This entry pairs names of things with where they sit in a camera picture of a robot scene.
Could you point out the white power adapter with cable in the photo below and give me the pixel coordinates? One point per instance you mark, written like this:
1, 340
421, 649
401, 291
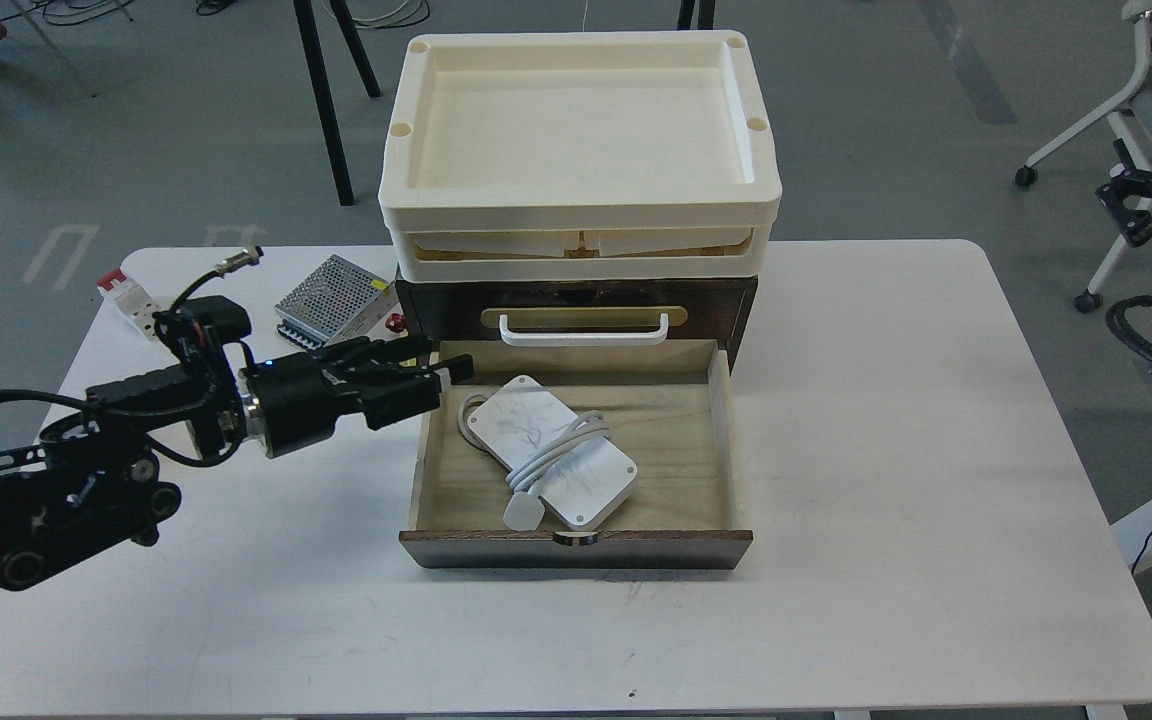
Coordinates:
556, 460

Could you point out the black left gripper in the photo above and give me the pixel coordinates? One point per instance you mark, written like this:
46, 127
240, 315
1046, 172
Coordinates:
294, 401

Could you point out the dark wooden cabinet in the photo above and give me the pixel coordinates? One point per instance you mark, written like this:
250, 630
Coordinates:
707, 318

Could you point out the open wooden drawer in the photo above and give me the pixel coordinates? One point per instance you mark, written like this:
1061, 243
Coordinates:
684, 512

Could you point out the brass valve with red knob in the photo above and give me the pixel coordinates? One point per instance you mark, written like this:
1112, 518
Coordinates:
396, 323

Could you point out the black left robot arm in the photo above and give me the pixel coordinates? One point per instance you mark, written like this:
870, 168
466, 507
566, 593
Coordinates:
92, 479

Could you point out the white drawer handle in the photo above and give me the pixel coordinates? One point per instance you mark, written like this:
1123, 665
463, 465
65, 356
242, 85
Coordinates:
582, 338

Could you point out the metal mesh power supply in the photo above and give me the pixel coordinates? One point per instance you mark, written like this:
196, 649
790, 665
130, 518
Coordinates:
337, 302

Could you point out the cream plastic tray stack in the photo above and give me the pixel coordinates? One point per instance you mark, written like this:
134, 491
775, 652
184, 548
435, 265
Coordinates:
579, 156

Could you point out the white red terminal block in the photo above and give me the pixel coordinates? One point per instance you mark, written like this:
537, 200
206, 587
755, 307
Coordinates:
131, 300

